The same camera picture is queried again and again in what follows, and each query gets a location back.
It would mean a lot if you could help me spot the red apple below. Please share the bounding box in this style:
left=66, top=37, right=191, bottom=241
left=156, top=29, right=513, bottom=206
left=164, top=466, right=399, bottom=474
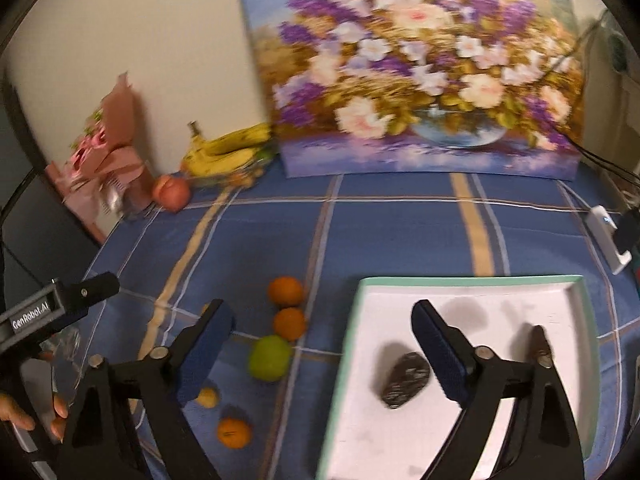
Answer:
left=152, top=175, right=192, bottom=211

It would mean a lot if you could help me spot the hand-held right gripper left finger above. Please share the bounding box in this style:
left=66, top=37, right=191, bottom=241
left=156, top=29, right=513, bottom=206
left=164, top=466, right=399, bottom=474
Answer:
left=60, top=299, right=237, bottom=480

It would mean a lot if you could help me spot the dark avocado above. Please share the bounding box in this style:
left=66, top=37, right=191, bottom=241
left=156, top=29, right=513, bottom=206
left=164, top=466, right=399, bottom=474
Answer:
left=380, top=351, right=432, bottom=409

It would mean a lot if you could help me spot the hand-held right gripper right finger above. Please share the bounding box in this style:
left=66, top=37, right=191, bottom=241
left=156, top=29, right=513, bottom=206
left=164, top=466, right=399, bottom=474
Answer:
left=411, top=300, right=586, bottom=480

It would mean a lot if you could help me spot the flower painting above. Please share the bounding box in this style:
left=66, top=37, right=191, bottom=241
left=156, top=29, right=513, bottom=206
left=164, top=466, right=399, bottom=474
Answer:
left=237, top=0, right=587, bottom=182

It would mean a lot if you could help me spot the bunch of yellow bananas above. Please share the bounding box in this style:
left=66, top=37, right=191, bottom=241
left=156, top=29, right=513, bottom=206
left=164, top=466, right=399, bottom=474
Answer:
left=180, top=121, right=273, bottom=177

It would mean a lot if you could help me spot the black charger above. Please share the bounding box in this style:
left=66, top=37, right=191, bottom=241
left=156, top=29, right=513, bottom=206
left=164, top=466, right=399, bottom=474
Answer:
left=612, top=212, right=640, bottom=256

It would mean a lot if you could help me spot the orange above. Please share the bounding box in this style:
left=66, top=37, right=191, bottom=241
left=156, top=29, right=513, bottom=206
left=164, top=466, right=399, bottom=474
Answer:
left=267, top=276, right=305, bottom=308
left=216, top=417, right=252, bottom=449
left=273, top=307, right=308, bottom=342

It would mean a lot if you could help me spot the white tray with green rim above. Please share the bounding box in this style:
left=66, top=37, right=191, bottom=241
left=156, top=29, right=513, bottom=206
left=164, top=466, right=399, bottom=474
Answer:
left=316, top=275, right=601, bottom=480

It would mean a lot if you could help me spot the blue plaid tablecloth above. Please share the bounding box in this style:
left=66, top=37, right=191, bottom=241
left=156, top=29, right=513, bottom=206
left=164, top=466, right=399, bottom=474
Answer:
left=45, top=170, right=640, bottom=480

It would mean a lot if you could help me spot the glass fruit bowl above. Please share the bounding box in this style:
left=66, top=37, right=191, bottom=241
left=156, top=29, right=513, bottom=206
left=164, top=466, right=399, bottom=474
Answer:
left=185, top=147, right=278, bottom=190

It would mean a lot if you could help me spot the green apple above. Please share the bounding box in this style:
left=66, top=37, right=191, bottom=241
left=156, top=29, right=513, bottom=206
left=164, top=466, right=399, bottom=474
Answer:
left=248, top=335, right=293, bottom=382

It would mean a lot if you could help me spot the person's left hand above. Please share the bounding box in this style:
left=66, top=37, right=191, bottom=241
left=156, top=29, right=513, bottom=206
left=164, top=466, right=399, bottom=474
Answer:
left=0, top=392, right=69, bottom=443

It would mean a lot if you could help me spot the white power strip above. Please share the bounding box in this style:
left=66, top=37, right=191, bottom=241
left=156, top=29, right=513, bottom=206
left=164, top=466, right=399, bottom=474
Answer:
left=586, top=205, right=632, bottom=275

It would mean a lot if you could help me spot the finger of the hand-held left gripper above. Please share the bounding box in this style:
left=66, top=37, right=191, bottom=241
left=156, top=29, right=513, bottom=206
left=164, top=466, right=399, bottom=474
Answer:
left=55, top=271, right=121, bottom=312

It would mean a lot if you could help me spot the black cable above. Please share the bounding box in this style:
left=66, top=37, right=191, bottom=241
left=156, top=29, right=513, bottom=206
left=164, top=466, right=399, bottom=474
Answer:
left=542, top=10, right=640, bottom=171
left=570, top=140, right=640, bottom=186

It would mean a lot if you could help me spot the pink wrapped bouquet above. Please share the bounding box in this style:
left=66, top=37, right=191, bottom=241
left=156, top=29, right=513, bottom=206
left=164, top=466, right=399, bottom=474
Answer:
left=47, top=72, right=153, bottom=233

